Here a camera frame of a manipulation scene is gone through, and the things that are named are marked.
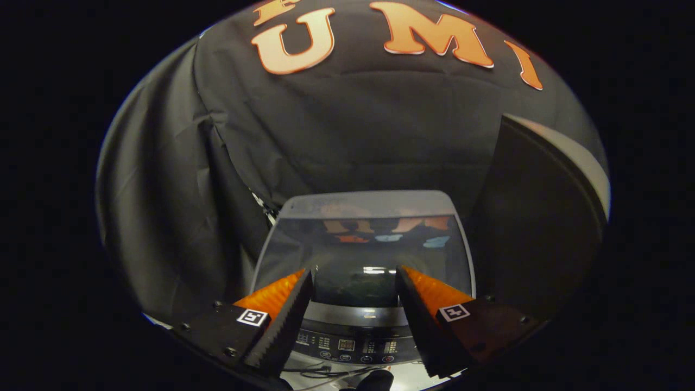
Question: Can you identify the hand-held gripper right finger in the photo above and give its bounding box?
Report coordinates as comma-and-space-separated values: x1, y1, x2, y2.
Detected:
394, 264, 545, 379

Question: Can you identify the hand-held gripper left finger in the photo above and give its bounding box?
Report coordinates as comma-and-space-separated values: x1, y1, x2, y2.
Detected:
171, 268, 315, 379

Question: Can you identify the grey washing machine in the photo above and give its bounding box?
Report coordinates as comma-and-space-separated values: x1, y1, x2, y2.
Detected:
250, 190, 478, 387

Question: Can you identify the black white checkered board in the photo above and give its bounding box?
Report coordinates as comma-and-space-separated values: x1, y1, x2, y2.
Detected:
251, 189, 279, 224

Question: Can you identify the black cable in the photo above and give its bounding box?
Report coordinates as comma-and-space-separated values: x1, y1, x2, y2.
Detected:
282, 363, 378, 379

